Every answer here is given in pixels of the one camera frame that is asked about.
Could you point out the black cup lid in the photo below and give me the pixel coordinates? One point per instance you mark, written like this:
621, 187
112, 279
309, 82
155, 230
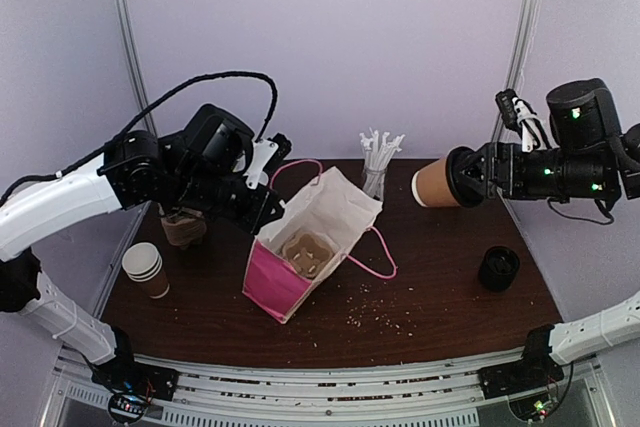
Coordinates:
462, 194

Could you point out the single cardboard cup carrier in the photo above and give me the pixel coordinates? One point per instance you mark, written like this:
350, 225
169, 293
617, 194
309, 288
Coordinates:
307, 253

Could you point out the pink paper bag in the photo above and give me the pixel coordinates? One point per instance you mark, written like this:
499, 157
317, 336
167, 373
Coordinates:
322, 223

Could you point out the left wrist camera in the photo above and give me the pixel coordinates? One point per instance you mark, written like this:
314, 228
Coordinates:
264, 159

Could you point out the stack of black lids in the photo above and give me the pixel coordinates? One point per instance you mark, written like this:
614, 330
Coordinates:
498, 268

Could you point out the front aluminium rail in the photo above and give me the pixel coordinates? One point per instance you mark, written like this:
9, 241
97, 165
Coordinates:
439, 393

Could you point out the right aluminium frame post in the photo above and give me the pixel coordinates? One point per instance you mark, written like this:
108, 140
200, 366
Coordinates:
522, 43

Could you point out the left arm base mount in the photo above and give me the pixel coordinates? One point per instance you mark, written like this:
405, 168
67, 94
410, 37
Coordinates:
141, 380

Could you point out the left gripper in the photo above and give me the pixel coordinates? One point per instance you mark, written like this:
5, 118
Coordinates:
256, 217

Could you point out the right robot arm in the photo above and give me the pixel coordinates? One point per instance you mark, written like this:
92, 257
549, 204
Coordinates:
586, 155

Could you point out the brown paper coffee cup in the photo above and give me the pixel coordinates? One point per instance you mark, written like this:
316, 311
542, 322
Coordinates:
430, 186

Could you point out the left aluminium frame post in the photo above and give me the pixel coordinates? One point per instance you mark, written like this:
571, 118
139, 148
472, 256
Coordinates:
133, 66

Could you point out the cardboard cup carrier stack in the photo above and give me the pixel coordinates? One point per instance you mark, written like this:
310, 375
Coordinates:
184, 231

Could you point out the stack of paper cups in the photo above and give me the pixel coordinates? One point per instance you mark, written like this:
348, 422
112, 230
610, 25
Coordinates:
143, 264

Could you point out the aluminium frame post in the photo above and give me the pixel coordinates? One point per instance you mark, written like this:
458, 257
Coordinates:
133, 66
522, 43

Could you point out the glass with wrapped straws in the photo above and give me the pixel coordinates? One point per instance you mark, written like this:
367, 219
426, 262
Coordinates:
378, 149

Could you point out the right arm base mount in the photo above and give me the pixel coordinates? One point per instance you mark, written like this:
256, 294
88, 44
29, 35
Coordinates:
526, 373

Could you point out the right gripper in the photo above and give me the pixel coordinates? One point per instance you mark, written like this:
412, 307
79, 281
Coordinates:
489, 173

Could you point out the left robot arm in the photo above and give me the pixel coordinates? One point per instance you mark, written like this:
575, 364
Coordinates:
215, 166

